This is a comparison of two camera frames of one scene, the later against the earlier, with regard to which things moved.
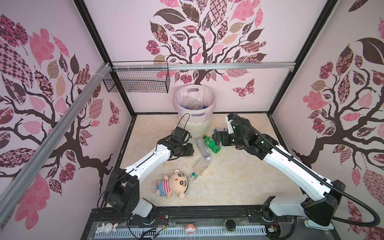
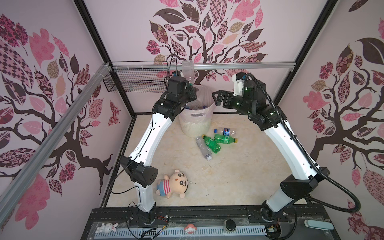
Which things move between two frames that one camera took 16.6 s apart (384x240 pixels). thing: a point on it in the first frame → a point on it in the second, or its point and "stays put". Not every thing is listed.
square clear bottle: x=200 y=166 → x=188 y=71
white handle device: x=310 y=224 stays put
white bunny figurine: x=107 y=228 stays put
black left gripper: x=189 y=151 → x=190 y=90
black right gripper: x=223 y=135 → x=228 y=96
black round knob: x=230 y=225 stays put
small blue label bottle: x=225 y=129 stays put
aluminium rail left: x=53 y=137 stays put
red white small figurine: x=190 y=228 stays put
